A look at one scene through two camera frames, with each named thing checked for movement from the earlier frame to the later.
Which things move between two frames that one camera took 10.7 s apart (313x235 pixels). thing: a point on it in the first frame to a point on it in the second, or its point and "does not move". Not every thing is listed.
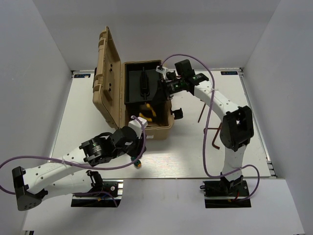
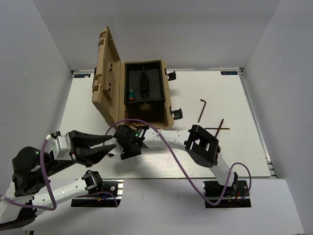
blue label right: (229, 73) does not move
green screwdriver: (137, 163) to (131, 95)
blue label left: (82, 76) does not move
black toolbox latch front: (178, 113) does not move
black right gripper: (163, 92) to (125, 153)
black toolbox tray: (139, 78) does not move
